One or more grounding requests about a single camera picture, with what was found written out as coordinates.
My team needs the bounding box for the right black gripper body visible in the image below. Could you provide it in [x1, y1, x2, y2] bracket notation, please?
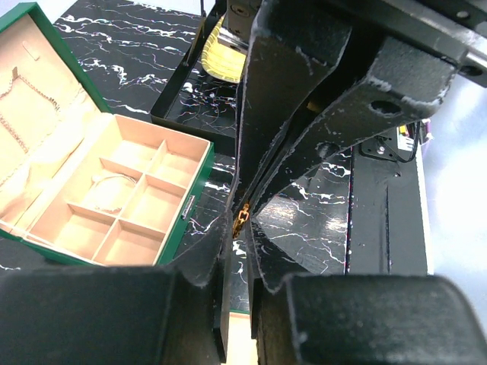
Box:
[228, 0, 487, 88]

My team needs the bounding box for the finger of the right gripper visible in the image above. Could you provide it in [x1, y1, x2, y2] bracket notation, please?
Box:
[232, 1, 352, 212]
[249, 36, 457, 214]

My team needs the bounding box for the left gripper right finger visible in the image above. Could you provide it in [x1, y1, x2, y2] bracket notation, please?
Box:
[245, 221, 486, 364]

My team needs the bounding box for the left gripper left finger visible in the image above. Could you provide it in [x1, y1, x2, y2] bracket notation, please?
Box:
[1, 213, 231, 364]

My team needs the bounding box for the beige jewelry tray insert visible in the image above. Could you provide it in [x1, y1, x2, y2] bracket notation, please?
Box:
[226, 312, 258, 365]

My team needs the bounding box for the small gold earring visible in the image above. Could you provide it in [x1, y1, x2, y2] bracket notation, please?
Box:
[232, 203, 250, 240]

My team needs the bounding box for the silver pearl bracelet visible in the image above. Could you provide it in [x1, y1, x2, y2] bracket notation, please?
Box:
[91, 173, 138, 214]

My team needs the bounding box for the green jewelry box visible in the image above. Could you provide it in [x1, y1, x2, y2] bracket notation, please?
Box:
[1, 2, 214, 266]

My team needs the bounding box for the woven bamboo tray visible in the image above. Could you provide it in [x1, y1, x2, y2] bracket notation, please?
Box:
[201, 16, 246, 84]

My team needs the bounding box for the black drain tray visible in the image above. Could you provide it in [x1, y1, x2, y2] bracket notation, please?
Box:
[150, 7, 237, 139]

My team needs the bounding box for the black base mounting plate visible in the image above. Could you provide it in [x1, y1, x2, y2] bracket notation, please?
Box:
[345, 127, 428, 275]

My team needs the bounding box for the silver necklace in lid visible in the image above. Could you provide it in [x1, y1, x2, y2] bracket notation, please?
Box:
[0, 66, 62, 153]

